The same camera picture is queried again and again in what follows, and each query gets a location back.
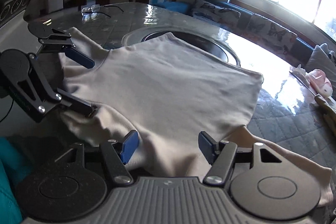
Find folded beige clothes stack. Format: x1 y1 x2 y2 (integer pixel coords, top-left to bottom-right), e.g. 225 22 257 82
314 94 336 135

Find black cable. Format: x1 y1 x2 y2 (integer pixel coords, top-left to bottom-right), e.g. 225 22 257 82
0 97 14 123

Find right butterfly print cushion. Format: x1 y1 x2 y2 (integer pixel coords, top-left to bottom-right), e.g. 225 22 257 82
245 14 297 55

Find left butterfly print cushion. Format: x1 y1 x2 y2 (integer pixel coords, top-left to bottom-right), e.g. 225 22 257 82
191 0 241 28

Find teal jacket sleeve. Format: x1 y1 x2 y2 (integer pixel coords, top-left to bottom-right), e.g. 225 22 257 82
1 137 32 223

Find pink garment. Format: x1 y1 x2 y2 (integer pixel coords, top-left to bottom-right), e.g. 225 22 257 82
307 69 333 98

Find rimless eyeglasses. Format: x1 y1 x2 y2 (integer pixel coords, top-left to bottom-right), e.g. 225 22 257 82
81 4 124 17

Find butterfly print cushion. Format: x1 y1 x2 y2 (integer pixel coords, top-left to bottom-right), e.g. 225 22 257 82
245 14 297 55
191 0 241 28

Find grey pillow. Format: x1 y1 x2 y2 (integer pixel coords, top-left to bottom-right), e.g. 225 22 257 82
305 43 335 80

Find blue sofa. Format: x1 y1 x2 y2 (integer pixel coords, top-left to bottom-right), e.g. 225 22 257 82
155 0 335 75

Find round black induction cooktop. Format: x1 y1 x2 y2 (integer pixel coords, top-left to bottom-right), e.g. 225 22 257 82
121 26 241 67

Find grey quilted star tablecloth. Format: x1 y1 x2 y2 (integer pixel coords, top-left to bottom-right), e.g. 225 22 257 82
26 2 336 224

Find cream long-sleeve shirt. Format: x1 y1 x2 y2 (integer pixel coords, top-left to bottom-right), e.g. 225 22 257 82
58 27 333 208

